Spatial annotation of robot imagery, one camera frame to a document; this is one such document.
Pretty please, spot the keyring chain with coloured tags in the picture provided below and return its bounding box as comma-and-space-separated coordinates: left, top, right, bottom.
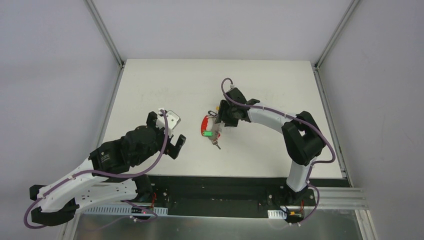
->
200, 105, 223, 151

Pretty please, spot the key with black tag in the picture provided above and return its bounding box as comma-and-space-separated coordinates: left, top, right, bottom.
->
207, 110, 218, 118

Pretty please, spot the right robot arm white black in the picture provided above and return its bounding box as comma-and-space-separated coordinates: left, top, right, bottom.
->
215, 87, 325, 205

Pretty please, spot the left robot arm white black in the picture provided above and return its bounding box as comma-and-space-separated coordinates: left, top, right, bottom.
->
23, 109, 186, 229

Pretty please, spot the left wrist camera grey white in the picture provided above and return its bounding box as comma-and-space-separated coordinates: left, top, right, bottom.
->
156, 108, 181, 138

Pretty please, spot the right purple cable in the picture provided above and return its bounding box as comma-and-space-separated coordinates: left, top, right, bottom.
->
220, 77, 337, 227

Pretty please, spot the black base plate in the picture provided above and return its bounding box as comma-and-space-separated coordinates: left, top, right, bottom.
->
86, 173, 351, 220

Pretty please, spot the left white cable duct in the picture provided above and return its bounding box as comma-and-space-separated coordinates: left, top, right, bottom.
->
82, 203, 169, 217

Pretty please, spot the white cable duct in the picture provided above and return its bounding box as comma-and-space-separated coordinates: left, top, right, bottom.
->
82, 203, 169, 217
267, 209, 287, 220

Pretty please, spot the right white cable duct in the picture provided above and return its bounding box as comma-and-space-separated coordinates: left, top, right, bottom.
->
267, 209, 287, 220

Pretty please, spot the left aluminium frame rail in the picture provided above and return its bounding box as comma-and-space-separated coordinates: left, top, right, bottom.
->
83, 0, 125, 69

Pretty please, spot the aluminium frame rail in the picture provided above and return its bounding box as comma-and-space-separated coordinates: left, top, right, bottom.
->
83, 0, 125, 69
314, 0, 362, 71

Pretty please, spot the front aluminium extrusion rail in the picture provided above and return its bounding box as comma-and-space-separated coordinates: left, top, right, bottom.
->
318, 187, 369, 210

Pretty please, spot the right aluminium frame rail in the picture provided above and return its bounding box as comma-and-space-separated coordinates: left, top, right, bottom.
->
314, 0, 362, 71

